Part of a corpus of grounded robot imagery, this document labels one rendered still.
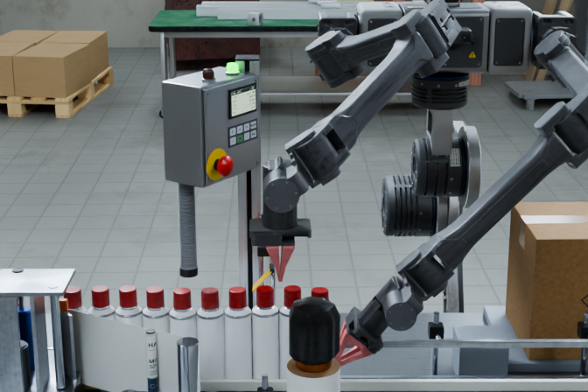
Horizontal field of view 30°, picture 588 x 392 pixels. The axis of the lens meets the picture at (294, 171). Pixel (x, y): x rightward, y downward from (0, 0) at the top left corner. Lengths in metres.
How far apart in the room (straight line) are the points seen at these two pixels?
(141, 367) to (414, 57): 0.74
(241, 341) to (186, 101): 0.47
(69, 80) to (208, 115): 6.16
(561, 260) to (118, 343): 0.91
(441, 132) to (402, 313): 0.72
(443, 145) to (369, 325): 0.68
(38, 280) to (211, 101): 0.44
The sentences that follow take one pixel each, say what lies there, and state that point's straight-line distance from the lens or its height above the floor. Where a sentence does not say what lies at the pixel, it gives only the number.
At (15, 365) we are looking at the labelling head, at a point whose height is 1.01.
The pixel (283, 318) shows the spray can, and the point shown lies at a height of 1.03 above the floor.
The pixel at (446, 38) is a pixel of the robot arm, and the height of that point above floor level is 1.54.
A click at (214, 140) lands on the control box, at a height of 1.37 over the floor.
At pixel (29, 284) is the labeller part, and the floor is 1.14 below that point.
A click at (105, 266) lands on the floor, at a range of 5.21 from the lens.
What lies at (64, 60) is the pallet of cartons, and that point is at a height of 0.41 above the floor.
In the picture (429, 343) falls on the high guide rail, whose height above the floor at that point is 0.96.
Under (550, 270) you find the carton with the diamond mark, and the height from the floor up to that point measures 1.05.
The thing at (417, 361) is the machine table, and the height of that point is 0.83.
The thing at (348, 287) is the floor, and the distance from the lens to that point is 4.90.
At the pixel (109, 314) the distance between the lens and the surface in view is 2.11.
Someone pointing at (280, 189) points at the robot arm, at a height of 1.37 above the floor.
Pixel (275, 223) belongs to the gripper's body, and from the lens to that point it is 1.80.
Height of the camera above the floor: 1.89
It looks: 17 degrees down
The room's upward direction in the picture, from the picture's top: straight up
